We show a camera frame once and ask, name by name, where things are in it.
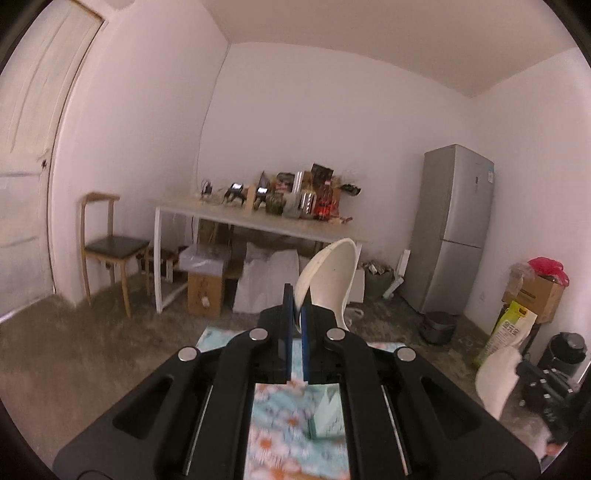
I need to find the white rice paddle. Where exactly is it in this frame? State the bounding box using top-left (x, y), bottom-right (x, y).
top-left (294, 238), bottom-right (359, 330)
top-left (475, 346), bottom-right (522, 420)

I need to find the right white gloved hand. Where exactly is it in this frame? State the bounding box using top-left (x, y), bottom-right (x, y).
top-left (521, 416), bottom-right (551, 464)

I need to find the white sack under table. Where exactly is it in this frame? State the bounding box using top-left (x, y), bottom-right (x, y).
top-left (232, 242), bottom-right (300, 314)

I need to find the black trash bin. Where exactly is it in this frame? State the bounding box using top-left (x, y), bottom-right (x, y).
top-left (537, 332), bottom-right (587, 378)

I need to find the green bag on floor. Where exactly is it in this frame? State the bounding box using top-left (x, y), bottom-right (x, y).
top-left (363, 261), bottom-right (394, 300)

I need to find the rice bag white green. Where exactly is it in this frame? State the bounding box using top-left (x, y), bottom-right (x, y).
top-left (474, 301), bottom-right (538, 368)

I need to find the cardboard box under table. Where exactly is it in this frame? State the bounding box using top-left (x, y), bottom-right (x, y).
top-left (187, 273), bottom-right (224, 319)

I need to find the red oil bottle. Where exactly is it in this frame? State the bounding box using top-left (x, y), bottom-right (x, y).
top-left (315, 180), bottom-right (334, 221)

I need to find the mint green utensil basket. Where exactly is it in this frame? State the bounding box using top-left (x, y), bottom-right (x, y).
top-left (308, 384), bottom-right (346, 440)

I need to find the cardboard box with red bag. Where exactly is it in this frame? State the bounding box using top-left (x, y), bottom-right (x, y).
top-left (502, 257), bottom-right (570, 324)

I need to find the white side table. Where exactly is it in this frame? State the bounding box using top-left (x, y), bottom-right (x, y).
top-left (153, 196), bottom-right (367, 314)

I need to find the steel rice cooker pot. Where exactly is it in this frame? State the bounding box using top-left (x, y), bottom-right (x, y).
top-left (418, 312), bottom-right (458, 346)

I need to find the floral blue tablecloth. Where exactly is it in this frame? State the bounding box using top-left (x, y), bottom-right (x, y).
top-left (195, 326), bottom-right (399, 480)

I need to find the silver refrigerator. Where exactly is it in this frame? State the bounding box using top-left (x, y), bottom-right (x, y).
top-left (401, 144), bottom-right (495, 315)

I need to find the wooden chair black seat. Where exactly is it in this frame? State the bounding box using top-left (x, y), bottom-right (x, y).
top-left (79, 192), bottom-right (150, 318)

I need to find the white door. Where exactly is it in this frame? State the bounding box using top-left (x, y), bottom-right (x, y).
top-left (1, 1), bottom-right (102, 315)

